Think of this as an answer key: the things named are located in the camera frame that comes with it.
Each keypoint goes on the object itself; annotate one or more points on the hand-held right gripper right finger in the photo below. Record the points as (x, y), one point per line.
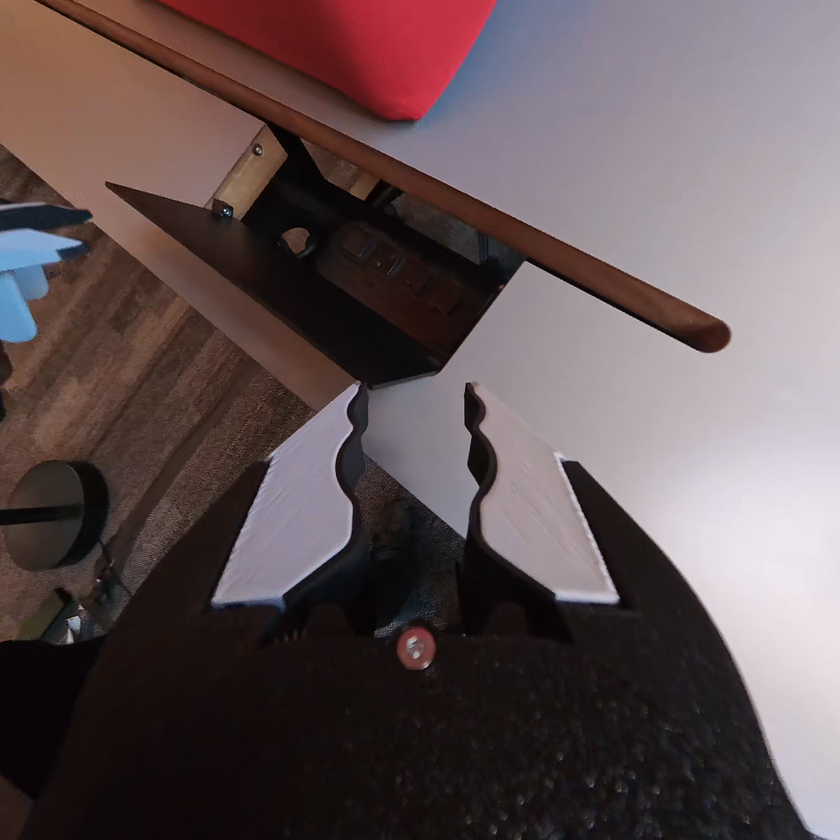
(538, 525)

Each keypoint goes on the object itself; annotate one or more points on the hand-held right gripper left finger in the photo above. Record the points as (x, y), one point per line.
(289, 525)

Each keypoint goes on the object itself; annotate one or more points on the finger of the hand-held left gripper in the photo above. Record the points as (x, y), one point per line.
(39, 216)
(33, 249)

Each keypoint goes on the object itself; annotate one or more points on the desk with wooden edge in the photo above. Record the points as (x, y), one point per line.
(590, 131)

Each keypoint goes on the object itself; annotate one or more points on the round black stand base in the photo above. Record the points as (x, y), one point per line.
(46, 518)

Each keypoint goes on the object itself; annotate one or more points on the black power strip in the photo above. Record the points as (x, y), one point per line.
(400, 269)

